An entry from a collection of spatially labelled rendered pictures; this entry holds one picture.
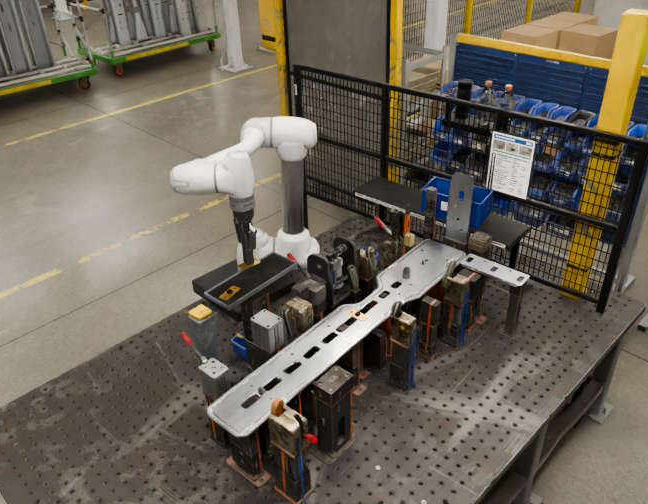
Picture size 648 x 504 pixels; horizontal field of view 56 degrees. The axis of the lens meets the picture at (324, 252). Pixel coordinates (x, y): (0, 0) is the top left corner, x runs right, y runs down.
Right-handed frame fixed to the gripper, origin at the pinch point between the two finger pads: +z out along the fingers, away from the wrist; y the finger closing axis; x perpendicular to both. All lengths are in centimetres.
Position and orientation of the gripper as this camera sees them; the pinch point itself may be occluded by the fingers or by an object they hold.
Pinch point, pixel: (248, 254)
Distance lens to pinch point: 233.4
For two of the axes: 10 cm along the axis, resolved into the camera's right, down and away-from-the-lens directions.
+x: 7.8, -3.5, 5.2
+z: 0.3, 8.4, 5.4
